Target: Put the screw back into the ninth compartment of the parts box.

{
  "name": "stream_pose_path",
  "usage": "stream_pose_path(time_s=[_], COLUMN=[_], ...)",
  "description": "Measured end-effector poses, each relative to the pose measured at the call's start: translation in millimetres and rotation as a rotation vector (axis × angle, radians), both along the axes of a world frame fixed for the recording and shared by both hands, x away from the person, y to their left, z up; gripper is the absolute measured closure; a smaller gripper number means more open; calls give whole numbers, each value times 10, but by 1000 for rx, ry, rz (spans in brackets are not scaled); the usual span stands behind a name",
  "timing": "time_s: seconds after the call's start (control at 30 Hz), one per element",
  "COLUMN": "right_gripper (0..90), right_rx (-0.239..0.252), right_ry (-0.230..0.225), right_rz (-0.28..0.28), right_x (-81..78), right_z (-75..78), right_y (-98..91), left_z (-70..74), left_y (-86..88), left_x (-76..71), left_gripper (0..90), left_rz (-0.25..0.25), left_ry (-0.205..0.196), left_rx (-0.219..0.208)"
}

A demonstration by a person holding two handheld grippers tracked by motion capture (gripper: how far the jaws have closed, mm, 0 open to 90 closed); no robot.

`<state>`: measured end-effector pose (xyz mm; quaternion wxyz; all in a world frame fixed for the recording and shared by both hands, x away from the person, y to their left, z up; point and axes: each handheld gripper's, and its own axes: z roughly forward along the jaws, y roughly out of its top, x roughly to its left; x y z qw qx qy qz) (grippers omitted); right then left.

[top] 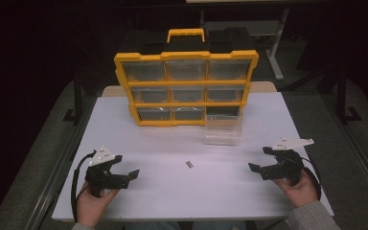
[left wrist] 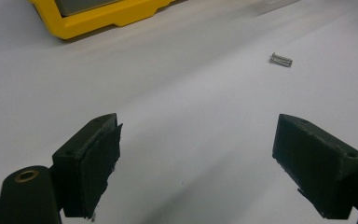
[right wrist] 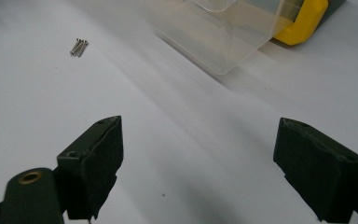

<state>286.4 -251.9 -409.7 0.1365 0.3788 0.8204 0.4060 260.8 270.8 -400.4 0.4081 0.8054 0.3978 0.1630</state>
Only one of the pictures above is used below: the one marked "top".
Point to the small metal part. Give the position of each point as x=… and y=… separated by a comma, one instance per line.
x=189, y=164

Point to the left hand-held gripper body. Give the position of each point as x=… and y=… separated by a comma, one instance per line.
x=103, y=179

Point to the person's left hand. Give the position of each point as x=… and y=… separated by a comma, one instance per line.
x=91, y=206

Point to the light wooden table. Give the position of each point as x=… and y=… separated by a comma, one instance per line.
x=113, y=91

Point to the white metal desk frame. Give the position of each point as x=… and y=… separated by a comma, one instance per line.
x=276, y=57

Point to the yellow organizer cabinet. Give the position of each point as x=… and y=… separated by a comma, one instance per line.
x=185, y=56

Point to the grid of clear cabinet drawers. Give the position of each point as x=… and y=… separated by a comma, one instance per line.
x=185, y=94

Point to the person's right hand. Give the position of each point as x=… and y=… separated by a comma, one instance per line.
x=300, y=193

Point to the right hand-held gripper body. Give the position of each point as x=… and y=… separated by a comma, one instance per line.
x=284, y=166

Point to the black metal stand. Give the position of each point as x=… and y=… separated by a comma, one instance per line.
x=77, y=96
x=342, y=96

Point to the metal floor rail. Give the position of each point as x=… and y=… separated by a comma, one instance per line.
x=361, y=153
x=60, y=169

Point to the clear plastic drawer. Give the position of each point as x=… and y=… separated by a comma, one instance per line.
x=223, y=132

